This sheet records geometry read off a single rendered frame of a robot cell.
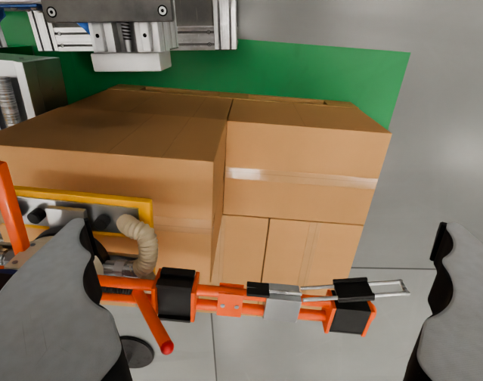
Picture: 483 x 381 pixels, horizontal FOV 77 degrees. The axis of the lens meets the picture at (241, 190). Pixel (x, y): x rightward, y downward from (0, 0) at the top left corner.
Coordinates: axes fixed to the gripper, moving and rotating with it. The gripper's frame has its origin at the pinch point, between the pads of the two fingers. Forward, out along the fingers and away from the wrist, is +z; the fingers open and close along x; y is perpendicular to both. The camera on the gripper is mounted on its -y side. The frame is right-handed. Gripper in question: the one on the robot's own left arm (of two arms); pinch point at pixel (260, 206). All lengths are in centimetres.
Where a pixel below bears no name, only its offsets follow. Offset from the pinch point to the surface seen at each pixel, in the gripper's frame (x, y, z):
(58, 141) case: -50, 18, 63
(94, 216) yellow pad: -35, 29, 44
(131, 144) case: -33, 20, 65
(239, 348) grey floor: -10, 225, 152
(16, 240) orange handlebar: -43, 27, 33
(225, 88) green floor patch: -15, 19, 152
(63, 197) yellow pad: -41, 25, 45
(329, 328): 16, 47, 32
